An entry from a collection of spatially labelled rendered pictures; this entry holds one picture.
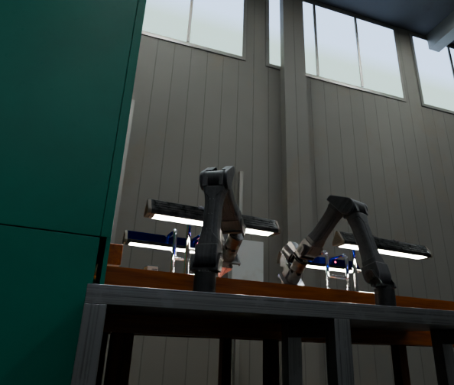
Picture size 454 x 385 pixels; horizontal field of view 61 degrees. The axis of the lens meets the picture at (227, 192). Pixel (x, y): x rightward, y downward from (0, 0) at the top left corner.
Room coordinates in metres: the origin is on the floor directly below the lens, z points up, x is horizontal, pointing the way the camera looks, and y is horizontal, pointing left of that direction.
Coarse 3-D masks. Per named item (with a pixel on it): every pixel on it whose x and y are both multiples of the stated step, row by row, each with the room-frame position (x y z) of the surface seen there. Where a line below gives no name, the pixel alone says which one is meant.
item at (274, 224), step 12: (156, 204) 1.50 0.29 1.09; (168, 204) 1.53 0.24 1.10; (180, 204) 1.56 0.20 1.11; (144, 216) 1.53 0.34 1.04; (180, 216) 1.53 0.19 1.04; (192, 216) 1.54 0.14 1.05; (252, 216) 1.69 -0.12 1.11; (252, 228) 1.66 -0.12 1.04; (264, 228) 1.68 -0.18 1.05; (276, 228) 1.70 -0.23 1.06
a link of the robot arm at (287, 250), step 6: (288, 246) 1.58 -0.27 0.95; (294, 246) 1.56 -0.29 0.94; (300, 246) 1.49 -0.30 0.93; (282, 252) 1.61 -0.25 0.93; (288, 252) 1.57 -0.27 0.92; (294, 252) 1.56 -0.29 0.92; (300, 252) 1.49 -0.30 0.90; (288, 258) 1.57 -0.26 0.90; (300, 258) 1.51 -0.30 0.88; (306, 258) 1.52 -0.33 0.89; (312, 258) 1.55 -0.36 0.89
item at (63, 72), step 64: (0, 0) 0.93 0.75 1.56; (64, 0) 1.00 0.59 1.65; (128, 0) 1.08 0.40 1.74; (0, 64) 0.95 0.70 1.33; (64, 64) 1.02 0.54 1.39; (128, 64) 1.10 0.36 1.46; (0, 128) 0.97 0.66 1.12; (64, 128) 1.04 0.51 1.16; (0, 192) 0.99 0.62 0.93; (64, 192) 1.05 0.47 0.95
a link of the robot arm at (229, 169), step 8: (208, 168) 1.18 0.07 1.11; (216, 168) 1.20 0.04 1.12; (224, 168) 1.14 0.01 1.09; (232, 168) 1.17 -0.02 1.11; (200, 176) 1.12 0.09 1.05; (224, 176) 1.10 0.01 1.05; (232, 176) 1.17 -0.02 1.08; (200, 184) 1.13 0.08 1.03; (232, 192) 1.26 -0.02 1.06; (224, 200) 1.25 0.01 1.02; (232, 200) 1.26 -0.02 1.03; (224, 208) 1.28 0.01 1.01; (232, 208) 1.28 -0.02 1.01; (224, 216) 1.32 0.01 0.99; (232, 216) 1.31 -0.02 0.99; (240, 216) 1.35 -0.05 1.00; (224, 224) 1.35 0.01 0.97; (232, 224) 1.34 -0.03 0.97
